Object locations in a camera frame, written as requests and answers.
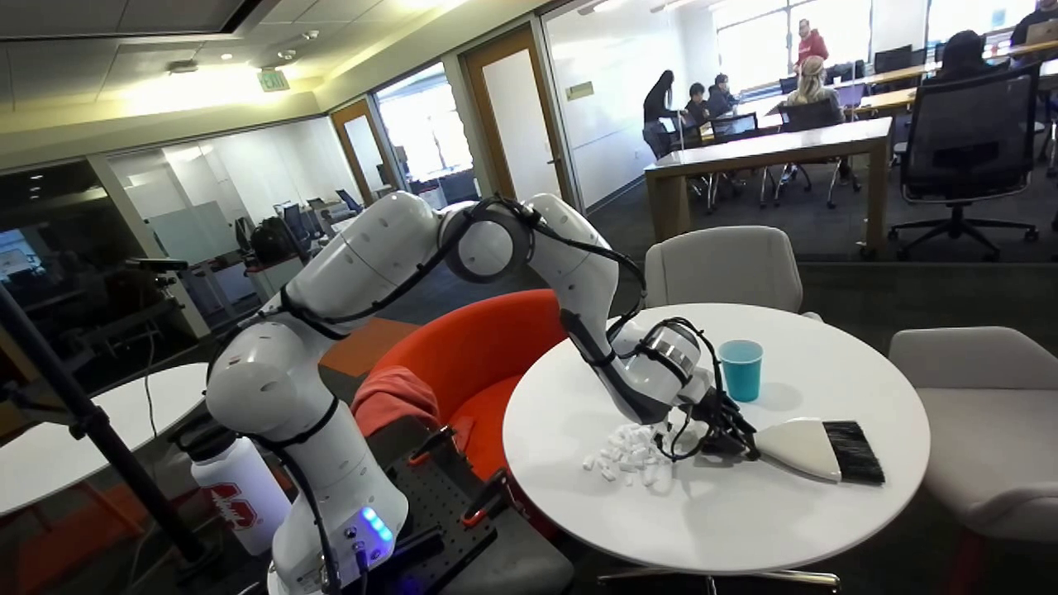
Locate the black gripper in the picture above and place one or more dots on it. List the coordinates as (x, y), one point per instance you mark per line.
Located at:
(706, 415)

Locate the white foam litter pile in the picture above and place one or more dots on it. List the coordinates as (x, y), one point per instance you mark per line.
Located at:
(633, 451)

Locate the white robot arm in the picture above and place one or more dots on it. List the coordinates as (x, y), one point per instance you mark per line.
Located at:
(364, 253)

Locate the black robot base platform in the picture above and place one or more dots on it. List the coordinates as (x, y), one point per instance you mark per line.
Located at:
(440, 517)

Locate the teal plastic cup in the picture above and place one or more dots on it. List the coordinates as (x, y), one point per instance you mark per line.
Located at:
(743, 376)

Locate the grey upholstered chair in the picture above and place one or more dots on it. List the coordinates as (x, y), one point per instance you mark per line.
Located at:
(721, 268)
(981, 441)

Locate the red clamp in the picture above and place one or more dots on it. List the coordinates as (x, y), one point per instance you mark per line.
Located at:
(485, 511)

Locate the orange armchair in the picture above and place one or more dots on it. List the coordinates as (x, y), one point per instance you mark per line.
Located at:
(485, 343)

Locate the long wooden table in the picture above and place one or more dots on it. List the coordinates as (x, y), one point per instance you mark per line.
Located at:
(773, 146)

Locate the dark haired seated person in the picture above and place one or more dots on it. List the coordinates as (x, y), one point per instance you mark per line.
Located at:
(695, 107)
(721, 99)

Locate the standing dark haired person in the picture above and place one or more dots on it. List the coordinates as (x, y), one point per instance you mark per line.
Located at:
(662, 111)

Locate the pink cloth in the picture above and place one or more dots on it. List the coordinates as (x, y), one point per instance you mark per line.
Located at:
(393, 398)

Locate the blond seated person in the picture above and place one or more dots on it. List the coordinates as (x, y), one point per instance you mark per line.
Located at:
(813, 89)

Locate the wood framed glass door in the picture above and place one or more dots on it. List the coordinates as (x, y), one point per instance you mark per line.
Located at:
(524, 121)
(364, 149)

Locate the large black mesh office chair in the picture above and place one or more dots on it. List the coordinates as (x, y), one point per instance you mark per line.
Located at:
(970, 121)

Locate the person in red shirt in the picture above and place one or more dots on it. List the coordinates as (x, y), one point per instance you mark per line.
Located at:
(813, 45)

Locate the person in dark hoodie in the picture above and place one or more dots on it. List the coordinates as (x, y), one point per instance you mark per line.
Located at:
(960, 53)

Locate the white bottle red print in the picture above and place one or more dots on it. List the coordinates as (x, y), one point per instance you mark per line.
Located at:
(249, 502)

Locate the green exit sign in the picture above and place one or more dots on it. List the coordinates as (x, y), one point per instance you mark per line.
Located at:
(277, 81)

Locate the black tripod pole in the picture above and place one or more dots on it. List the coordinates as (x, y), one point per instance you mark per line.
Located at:
(83, 415)

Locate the small round white table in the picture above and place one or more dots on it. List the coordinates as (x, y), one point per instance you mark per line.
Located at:
(56, 458)

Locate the computer monitor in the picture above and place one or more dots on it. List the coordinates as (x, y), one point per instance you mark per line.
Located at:
(21, 253)

